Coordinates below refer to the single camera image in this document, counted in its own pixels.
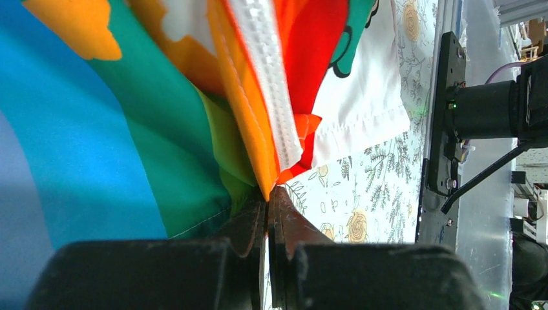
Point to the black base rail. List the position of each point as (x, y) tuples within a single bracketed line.
[(440, 177)]

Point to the rainbow kids jacket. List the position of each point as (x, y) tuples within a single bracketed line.
[(153, 120)]

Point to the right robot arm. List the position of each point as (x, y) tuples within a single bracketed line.
[(507, 109)]

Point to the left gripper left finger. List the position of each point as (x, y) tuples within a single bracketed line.
[(222, 271)]

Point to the floral table cloth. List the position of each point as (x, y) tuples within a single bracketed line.
[(374, 103)]

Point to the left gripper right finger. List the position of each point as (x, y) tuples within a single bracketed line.
[(310, 271)]

